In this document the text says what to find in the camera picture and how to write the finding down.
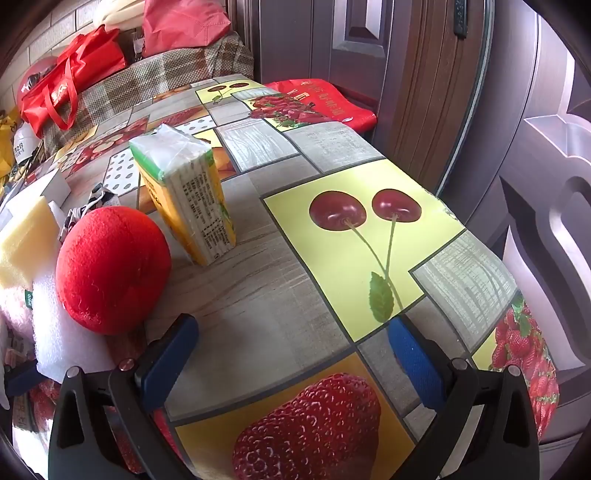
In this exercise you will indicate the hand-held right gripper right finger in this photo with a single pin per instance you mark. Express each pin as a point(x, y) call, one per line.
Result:
point(415, 364)

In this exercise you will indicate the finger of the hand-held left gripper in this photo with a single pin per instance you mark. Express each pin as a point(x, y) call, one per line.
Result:
point(21, 381)

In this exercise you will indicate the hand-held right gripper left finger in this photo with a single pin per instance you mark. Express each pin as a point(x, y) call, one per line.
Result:
point(168, 357)

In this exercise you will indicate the white foam block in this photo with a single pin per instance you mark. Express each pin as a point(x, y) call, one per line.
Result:
point(55, 332)

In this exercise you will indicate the pink plush toy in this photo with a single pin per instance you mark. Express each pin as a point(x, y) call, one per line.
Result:
point(14, 314)

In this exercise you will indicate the red plush strawberry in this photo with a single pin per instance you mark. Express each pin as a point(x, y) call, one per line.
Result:
point(113, 270)

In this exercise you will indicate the yellow tissue pack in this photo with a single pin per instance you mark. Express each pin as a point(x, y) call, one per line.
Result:
point(184, 194)

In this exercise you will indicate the white cardboard box lid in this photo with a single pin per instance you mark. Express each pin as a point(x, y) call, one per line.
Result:
point(48, 184)

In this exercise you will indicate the pale yellow sponge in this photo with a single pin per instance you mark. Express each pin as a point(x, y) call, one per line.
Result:
point(23, 244)

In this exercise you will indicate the fruit print tablecloth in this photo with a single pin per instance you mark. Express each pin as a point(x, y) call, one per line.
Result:
point(286, 286)

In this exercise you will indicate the white bottle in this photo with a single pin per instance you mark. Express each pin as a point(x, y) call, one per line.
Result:
point(23, 143)

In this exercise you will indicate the yellow bag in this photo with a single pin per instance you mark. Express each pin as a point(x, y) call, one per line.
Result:
point(7, 138)

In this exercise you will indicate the red printed bag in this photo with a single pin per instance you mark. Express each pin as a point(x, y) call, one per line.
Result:
point(332, 99)

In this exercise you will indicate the plaid sofa cover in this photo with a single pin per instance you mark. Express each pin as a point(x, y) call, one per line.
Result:
point(138, 78)

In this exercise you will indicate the red tote bag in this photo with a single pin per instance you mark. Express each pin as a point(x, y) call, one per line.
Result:
point(83, 60)

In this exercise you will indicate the red cloth bag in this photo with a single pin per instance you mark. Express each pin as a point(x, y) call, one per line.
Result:
point(184, 23)

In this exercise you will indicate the cream foam rolls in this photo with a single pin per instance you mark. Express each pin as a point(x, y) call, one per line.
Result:
point(124, 9)

